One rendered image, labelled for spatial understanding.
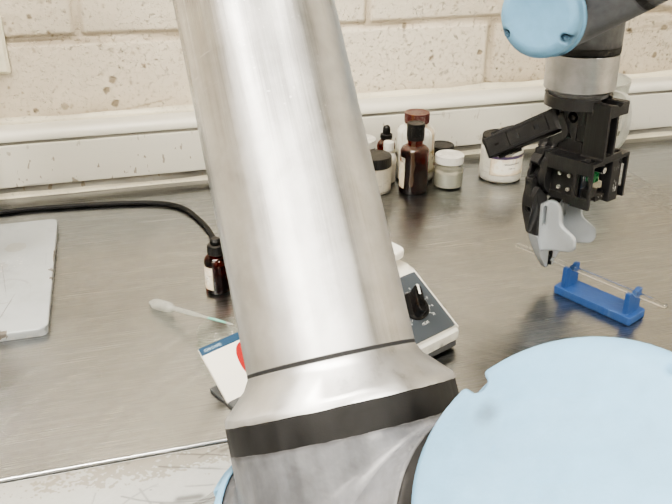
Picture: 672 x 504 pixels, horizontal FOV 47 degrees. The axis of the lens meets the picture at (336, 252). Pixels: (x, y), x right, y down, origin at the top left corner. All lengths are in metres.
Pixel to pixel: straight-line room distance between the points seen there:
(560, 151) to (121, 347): 0.52
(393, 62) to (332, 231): 0.99
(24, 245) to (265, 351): 0.75
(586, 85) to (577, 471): 0.62
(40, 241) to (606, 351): 0.89
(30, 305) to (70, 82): 0.44
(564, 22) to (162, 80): 0.72
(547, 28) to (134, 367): 0.51
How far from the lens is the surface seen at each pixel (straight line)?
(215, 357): 0.75
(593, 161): 0.87
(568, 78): 0.85
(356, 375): 0.34
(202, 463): 0.68
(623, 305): 0.91
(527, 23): 0.72
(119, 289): 0.95
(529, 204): 0.89
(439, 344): 0.79
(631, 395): 0.27
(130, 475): 0.68
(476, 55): 1.39
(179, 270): 0.98
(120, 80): 1.25
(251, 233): 0.36
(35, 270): 1.01
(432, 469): 0.29
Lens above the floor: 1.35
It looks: 26 degrees down
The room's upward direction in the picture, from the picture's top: straight up
